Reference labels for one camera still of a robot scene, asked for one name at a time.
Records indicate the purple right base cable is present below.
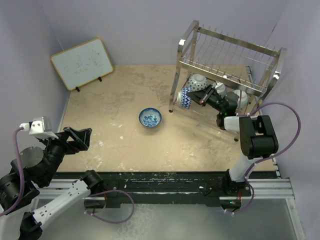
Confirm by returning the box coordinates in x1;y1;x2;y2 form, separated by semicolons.
223;182;255;216

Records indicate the steel dish rack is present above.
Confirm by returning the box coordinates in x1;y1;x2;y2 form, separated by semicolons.
167;19;288;143

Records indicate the dark blue patterned bowl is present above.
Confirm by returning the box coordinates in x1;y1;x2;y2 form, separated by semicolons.
188;74;208;92

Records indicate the blue floral rim bowl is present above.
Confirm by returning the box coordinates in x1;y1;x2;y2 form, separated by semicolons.
138;107;162;129

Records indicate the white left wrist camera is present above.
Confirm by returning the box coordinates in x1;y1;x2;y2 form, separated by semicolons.
19;116;59;140

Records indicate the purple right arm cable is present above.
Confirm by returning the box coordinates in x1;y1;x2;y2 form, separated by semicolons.
243;101;302;180

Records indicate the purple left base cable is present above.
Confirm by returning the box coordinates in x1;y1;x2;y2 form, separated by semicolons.
83;188;135;224

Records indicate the grey hexagon red-rim bowl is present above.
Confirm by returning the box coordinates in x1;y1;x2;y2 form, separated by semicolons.
215;82;227;98

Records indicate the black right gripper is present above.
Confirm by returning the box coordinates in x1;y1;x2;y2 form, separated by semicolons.
186;84;225;114

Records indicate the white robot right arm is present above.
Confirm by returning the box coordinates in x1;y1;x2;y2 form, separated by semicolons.
186;87;279;196

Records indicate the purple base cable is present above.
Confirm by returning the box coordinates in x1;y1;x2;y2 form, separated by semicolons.
223;182;255;216
83;188;135;224

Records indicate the orange patterned bowl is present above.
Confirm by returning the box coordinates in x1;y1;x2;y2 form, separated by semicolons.
177;86;192;109

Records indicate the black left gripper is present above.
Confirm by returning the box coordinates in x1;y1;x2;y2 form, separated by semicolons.
39;125;92;184

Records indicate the yellow framed whiteboard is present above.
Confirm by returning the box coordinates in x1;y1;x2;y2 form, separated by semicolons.
50;38;114;91

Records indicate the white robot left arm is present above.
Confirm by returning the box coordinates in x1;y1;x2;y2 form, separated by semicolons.
0;123;103;240

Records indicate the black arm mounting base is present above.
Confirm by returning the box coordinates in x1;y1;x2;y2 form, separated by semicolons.
84;169;251;210

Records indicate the mint green bowl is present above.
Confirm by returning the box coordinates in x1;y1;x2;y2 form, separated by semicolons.
233;89;249;109

